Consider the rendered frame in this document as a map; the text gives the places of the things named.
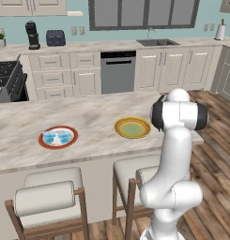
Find yellow green plate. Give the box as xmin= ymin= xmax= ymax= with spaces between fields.
xmin=114 ymin=116 xmax=152 ymax=140

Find blue yogurt container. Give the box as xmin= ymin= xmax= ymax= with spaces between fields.
xmin=42 ymin=130 xmax=57 ymax=145
xmin=57 ymin=130 xmax=71 ymax=144

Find red rimmed white plate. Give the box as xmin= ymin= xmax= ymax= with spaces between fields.
xmin=38 ymin=125 xmax=79 ymax=150

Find grey dishwasher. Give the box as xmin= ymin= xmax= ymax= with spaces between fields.
xmin=100 ymin=50 xmax=137 ymax=96

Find wooden stool with cream cushion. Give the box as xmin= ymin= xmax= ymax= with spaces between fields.
xmin=4 ymin=166 xmax=90 ymax=240
xmin=112 ymin=155 xmax=166 ymax=240

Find cream base cupboards run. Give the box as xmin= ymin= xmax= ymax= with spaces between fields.
xmin=27 ymin=51 xmax=102 ymax=101

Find cream base cupboards under sink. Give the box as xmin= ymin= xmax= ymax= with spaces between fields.
xmin=133 ymin=45 xmax=223 ymax=95

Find steel sink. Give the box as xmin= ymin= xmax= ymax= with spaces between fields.
xmin=135 ymin=38 xmax=180 ymax=48

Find steel tap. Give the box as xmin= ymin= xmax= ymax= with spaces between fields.
xmin=146 ymin=27 xmax=156 ymax=40

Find dark blue toaster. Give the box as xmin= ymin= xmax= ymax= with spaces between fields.
xmin=45 ymin=29 xmax=67 ymax=47

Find grey framed window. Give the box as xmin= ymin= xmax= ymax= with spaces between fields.
xmin=87 ymin=0 xmax=201 ymax=32

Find black stove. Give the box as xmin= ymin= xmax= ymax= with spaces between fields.
xmin=0 ymin=53 xmax=29 ymax=104

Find black coffee machine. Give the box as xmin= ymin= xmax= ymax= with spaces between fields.
xmin=24 ymin=21 xmax=41 ymax=51

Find grey side cupboards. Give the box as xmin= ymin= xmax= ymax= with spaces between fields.
xmin=210 ymin=44 xmax=230 ymax=104

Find white paper towel roll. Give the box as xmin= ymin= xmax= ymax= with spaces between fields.
xmin=215 ymin=19 xmax=227 ymax=41

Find potted green plant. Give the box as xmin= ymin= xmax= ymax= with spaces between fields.
xmin=0 ymin=32 xmax=7 ymax=49

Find cream wall cupboards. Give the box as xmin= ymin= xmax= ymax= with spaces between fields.
xmin=0 ymin=0 xmax=68 ymax=18

